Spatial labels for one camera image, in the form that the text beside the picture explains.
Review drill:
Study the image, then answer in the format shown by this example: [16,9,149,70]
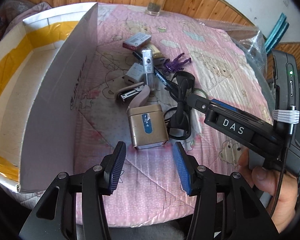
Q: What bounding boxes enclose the gold tea tin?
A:
[127,104,168,150]

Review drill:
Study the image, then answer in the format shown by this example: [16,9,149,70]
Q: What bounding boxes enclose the right gripper camera unit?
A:
[271,49,300,177]

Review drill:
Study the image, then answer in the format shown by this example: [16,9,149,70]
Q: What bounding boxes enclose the purple toy figure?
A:
[161,53,192,76]

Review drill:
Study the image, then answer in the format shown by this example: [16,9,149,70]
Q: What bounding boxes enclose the person's right hand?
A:
[238,148,298,232]

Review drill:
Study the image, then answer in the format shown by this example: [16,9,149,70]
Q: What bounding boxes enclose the white charger plug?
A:
[124,63,144,85]

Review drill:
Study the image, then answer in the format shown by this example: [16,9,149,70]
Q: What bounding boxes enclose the green tape roll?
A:
[191,88,209,100]

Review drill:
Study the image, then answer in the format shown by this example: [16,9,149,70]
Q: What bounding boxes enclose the clear plastic wrap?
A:
[197,19,267,81]

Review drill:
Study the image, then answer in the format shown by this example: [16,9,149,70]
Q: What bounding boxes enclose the gold tissue pack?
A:
[141,43,165,66]

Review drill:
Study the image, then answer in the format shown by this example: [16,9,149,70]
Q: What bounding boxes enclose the white cardboard box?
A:
[0,2,98,193]

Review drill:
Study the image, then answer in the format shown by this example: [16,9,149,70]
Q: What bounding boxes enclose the pink cartoon quilt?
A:
[61,4,274,227]

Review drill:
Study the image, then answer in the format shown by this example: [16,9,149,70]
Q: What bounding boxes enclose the red white cigarette box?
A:
[122,33,152,51]

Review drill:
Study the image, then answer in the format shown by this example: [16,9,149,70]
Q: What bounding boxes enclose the black cable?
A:
[268,127,294,218]

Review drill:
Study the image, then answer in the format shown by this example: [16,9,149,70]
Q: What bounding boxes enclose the pink stapler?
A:
[115,82,151,111]

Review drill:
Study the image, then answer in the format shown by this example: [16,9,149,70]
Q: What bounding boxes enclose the black sunglasses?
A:
[164,71,195,140]

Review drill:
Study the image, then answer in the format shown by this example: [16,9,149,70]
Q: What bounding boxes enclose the teal foam boards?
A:
[264,13,289,55]

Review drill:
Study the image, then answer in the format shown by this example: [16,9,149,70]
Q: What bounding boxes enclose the black marker pen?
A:
[133,51,178,99]

